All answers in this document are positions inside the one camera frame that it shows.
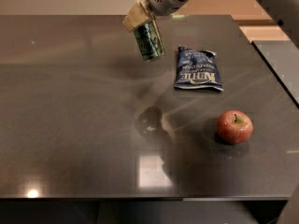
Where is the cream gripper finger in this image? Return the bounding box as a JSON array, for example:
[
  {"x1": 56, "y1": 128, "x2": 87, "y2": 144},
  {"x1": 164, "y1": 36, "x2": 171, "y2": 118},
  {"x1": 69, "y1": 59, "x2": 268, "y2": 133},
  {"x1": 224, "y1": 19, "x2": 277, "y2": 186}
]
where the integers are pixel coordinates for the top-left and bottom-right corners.
[{"x1": 122, "y1": 0, "x2": 151, "y2": 32}]

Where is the green soda can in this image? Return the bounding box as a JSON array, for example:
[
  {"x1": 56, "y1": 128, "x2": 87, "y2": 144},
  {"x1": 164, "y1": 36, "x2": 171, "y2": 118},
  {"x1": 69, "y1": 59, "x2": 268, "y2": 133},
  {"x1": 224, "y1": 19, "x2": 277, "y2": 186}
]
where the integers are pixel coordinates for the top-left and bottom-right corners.
[{"x1": 134, "y1": 21, "x2": 165, "y2": 62}]

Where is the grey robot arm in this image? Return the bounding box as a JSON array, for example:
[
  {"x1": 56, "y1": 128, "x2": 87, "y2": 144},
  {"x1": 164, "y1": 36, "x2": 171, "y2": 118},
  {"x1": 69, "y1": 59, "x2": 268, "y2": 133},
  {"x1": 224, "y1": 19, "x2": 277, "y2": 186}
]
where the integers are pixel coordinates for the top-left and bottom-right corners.
[{"x1": 123, "y1": 0, "x2": 299, "y2": 105}]

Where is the blue Kettle chip bag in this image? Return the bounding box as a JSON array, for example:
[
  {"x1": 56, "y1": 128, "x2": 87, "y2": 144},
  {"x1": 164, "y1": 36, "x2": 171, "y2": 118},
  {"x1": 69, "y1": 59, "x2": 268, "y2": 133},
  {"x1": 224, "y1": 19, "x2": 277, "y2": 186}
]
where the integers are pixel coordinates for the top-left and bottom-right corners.
[{"x1": 174, "y1": 46, "x2": 223, "y2": 91}]

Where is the red apple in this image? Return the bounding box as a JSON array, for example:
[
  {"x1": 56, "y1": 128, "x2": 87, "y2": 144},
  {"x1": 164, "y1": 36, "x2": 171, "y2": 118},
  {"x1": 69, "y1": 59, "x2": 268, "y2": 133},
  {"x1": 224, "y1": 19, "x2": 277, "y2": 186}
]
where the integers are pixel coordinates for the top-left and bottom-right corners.
[{"x1": 217, "y1": 110, "x2": 253, "y2": 145}]

